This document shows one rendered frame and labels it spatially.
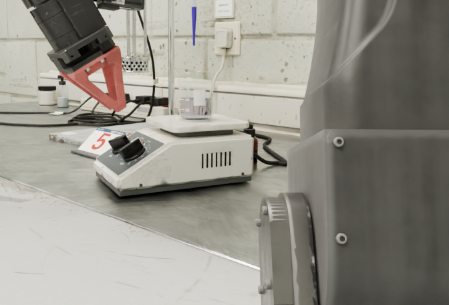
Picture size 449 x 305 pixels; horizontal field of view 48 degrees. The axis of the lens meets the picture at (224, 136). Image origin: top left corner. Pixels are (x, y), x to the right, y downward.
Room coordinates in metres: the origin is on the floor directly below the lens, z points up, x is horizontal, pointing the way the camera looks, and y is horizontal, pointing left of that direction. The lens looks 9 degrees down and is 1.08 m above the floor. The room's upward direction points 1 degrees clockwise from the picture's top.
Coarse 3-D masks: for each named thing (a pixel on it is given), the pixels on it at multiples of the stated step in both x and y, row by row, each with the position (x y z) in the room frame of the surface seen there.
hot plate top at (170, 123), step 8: (152, 120) 0.72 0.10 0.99; (160, 120) 0.71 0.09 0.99; (168, 120) 0.71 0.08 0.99; (176, 120) 0.71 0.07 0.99; (216, 120) 0.72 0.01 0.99; (224, 120) 0.72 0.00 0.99; (232, 120) 0.72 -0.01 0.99; (240, 120) 0.72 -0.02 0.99; (168, 128) 0.67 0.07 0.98; (176, 128) 0.66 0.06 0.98; (184, 128) 0.66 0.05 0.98; (192, 128) 0.66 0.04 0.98; (200, 128) 0.67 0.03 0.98; (208, 128) 0.68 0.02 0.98; (216, 128) 0.68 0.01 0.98; (224, 128) 0.69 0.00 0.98; (232, 128) 0.69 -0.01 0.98; (240, 128) 0.70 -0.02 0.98
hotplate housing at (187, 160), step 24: (168, 144) 0.65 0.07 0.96; (192, 144) 0.66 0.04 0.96; (216, 144) 0.68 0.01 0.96; (240, 144) 0.69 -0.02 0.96; (96, 168) 0.71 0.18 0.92; (144, 168) 0.63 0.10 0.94; (168, 168) 0.64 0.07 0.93; (192, 168) 0.66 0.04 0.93; (216, 168) 0.68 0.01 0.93; (240, 168) 0.69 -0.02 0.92; (120, 192) 0.62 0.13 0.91; (144, 192) 0.63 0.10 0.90
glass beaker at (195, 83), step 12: (180, 72) 0.71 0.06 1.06; (192, 72) 0.70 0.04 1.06; (204, 72) 0.70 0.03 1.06; (180, 84) 0.71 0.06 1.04; (192, 84) 0.70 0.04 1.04; (204, 84) 0.70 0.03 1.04; (180, 96) 0.71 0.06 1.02; (192, 96) 0.70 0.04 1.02; (204, 96) 0.70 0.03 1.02; (180, 108) 0.71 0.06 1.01; (192, 108) 0.70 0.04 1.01; (204, 108) 0.70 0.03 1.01; (180, 120) 0.71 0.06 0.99; (192, 120) 0.70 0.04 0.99; (204, 120) 0.70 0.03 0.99
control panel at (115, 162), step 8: (128, 136) 0.74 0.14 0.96; (136, 136) 0.73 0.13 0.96; (144, 136) 0.71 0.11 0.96; (144, 144) 0.68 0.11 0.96; (152, 144) 0.66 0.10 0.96; (160, 144) 0.65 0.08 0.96; (104, 152) 0.73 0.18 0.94; (144, 152) 0.65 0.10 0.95; (104, 160) 0.70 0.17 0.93; (112, 160) 0.68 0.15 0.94; (120, 160) 0.67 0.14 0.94; (136, 160) 0.64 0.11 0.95; (112, 168) 0.65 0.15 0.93; (120, 168) 0.64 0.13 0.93; (128, 168) 0.63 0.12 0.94
